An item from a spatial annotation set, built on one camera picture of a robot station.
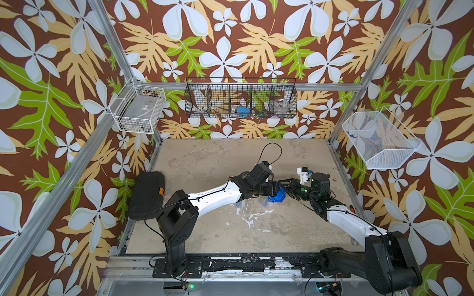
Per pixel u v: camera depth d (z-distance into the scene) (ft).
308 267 2.41
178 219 1.50
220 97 3.22
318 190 2.18
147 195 2.99
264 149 2.21
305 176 2.62
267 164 2.53
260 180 2.14
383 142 2.65
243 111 3.07
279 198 2.62
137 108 2.80
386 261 1.11
